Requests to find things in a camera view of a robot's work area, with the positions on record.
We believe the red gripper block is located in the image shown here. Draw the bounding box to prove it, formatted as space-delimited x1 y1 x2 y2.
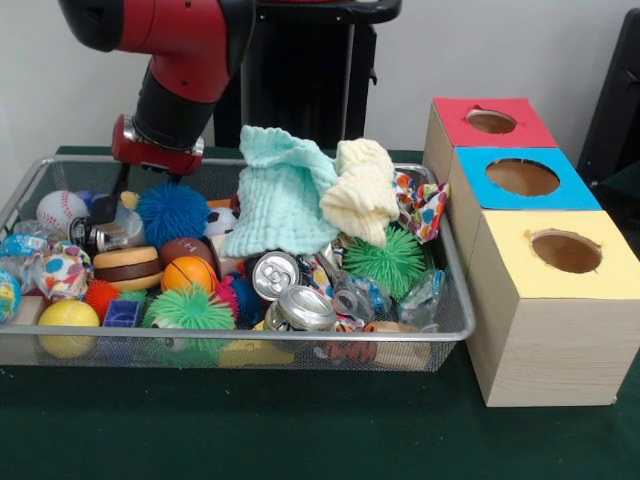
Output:
110 114 206 199

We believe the mint green cloth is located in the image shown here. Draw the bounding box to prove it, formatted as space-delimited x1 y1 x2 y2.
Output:
220 125 342 259

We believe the cream yellow cloth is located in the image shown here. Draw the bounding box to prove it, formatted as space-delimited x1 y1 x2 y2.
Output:
320 138 401 248

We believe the polka dot colourful cloth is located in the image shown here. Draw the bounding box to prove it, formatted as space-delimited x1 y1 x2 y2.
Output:
395 172 451 244

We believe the clear shallow mesh bin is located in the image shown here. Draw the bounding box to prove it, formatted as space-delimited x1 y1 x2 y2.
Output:
0 155 476 373

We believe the wooden box with three holes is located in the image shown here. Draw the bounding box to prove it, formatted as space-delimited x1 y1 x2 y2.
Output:
422 97 640 409

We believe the blue spiky ball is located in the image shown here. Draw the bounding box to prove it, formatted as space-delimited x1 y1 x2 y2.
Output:
137 180 212 249

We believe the burger toy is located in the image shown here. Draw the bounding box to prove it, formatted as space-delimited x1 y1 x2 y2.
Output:
93 246 163 292

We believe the white baseball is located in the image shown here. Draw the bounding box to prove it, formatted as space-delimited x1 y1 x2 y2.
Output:
36 190 89 238

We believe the orange basketball toy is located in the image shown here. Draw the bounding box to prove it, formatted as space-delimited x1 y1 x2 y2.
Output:
162 256 219 294

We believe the plain yellow ball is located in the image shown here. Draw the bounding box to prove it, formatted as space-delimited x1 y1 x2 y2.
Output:
40 300 101 359

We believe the crushed silver can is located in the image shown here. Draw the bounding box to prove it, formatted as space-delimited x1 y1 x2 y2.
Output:
265 285 339 333

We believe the large green spiky ball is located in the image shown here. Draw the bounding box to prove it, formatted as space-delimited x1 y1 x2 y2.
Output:
342 225 426 299

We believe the black chair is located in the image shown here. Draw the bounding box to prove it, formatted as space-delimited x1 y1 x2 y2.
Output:
580 10 640 196

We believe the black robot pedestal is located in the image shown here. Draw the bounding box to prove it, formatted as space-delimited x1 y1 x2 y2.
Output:
205 0 403 151

